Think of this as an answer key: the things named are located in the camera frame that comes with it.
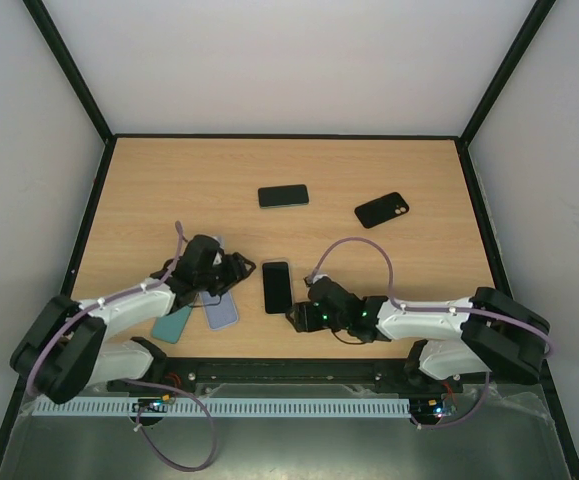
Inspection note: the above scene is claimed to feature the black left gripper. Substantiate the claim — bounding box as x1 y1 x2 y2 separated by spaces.
196 253 257 297

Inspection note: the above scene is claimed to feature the lavender phone case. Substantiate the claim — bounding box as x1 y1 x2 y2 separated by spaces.
199 234 240 332

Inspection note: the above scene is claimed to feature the white-edged black phone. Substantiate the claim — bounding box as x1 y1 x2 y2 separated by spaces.
261 261 292 316

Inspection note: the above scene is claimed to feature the teal phone case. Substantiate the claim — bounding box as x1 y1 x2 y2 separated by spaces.
151 306 193 344

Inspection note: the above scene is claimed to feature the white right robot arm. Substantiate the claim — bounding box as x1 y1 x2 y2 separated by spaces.
285 276 553 392

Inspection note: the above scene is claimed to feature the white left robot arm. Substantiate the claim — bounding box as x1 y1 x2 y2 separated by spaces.
10 235 256 404

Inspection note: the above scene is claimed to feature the green-edged black phone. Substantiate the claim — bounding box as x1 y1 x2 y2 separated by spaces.
257 184 309 209

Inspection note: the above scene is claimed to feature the black phone case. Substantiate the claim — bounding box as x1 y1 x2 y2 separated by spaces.
354 192 410 229

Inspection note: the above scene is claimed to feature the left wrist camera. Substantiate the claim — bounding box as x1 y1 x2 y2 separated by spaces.
211 248 225 268

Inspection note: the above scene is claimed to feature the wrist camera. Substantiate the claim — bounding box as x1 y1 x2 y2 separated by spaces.
303 271 328 287
211 248 225 268

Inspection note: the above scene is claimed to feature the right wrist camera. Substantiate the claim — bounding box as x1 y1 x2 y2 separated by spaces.
303 271 328 287

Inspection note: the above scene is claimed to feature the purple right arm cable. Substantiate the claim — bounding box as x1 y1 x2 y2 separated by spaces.
313 236 555 432

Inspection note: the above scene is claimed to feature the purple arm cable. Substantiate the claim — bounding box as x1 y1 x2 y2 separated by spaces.
313 236 555 432
26 219 218 472

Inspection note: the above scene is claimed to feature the light blue cable duct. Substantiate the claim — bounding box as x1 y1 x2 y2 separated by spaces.
27 397 410 418

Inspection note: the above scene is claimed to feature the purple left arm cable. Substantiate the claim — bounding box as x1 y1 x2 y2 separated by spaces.
26 219 218 472

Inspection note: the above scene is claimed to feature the black enclosure frame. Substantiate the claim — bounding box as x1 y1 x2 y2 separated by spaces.
0 1 579 479

